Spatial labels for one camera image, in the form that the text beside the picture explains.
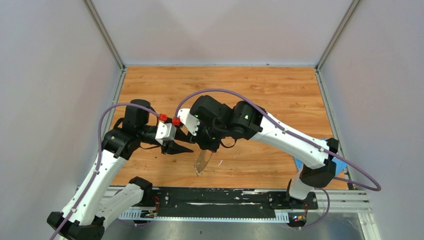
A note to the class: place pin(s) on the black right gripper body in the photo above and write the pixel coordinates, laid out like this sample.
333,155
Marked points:
209,137

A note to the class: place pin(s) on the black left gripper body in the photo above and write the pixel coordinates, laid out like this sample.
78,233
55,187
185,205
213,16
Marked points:
146,131

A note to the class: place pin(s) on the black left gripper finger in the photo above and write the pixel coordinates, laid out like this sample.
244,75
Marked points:
180,135
172,148

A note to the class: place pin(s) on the metal key organizer plate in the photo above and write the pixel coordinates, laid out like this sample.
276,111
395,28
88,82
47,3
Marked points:
202,161

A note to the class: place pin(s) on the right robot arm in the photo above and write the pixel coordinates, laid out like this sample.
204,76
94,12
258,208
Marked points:
244,121

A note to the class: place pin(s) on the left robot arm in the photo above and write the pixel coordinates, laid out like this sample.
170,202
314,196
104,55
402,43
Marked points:
102,172

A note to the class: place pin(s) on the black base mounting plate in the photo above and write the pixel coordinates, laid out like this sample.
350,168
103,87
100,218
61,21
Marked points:
222,203

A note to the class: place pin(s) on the blue cloth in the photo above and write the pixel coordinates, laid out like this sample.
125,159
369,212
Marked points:
334,159

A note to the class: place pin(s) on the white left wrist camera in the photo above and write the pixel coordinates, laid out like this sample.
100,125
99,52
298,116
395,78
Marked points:
165,132

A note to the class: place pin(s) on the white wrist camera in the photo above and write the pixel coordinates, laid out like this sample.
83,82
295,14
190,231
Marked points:
189,121
165,132

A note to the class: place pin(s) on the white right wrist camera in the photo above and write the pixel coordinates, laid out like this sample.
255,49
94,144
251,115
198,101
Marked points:
189,121

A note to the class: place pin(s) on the aluminium rail base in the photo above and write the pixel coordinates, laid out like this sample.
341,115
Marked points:
331,204

